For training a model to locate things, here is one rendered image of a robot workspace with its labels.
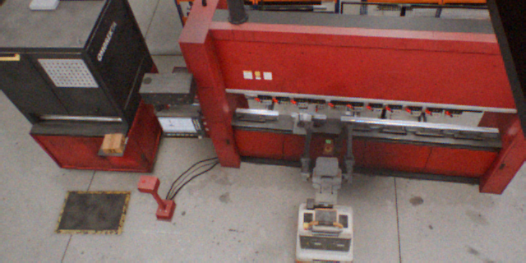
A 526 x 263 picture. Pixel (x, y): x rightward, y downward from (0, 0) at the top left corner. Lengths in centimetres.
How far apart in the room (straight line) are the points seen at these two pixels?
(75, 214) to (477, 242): 493
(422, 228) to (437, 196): 49
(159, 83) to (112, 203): 227
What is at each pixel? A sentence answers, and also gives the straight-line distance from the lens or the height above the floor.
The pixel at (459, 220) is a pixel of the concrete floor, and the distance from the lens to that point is 580.
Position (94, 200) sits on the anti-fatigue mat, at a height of 1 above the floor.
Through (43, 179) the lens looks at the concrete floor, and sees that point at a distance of 686.
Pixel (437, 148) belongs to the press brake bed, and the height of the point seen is 75.
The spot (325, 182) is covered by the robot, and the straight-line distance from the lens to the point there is 440.
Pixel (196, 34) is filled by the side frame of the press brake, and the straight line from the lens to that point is 425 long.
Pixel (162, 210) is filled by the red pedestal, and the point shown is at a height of 13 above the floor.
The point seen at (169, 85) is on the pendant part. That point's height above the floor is 195.
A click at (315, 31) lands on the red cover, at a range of 410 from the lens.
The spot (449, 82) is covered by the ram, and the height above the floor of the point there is 173.
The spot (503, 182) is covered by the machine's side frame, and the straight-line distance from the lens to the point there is 582.
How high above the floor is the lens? 509
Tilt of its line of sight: 53 degrees down
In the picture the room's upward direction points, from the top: 9 degrees counter-clockwise
